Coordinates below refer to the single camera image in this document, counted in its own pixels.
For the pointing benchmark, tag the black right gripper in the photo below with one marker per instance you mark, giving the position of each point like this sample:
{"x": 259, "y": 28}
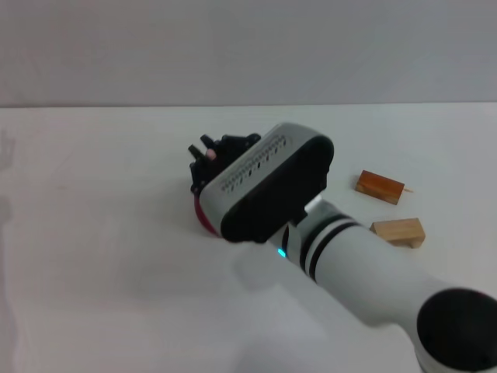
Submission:
{"x": 221, "y": 159}

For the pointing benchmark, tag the red ceramic coffee mug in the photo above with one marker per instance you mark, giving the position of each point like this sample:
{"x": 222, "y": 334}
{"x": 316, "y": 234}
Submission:
{"x": 202, "y": 217}

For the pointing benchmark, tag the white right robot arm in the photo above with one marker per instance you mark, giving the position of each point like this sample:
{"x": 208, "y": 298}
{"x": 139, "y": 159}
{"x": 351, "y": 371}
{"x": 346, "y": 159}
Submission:
{"x": 369, "y": 283}

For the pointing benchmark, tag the dark reddish wooden block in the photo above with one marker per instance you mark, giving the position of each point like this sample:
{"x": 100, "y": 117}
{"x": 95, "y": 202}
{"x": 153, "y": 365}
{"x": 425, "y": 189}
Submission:
{"x": 380, "y": 186}

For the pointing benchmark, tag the light wooden block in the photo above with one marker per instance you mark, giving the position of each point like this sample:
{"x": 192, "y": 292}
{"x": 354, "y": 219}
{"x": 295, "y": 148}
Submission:
{"x": 400, "y": 231}

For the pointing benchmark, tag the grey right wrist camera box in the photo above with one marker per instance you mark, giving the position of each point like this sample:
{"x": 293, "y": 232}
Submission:
{"x": 268, "y": 186}

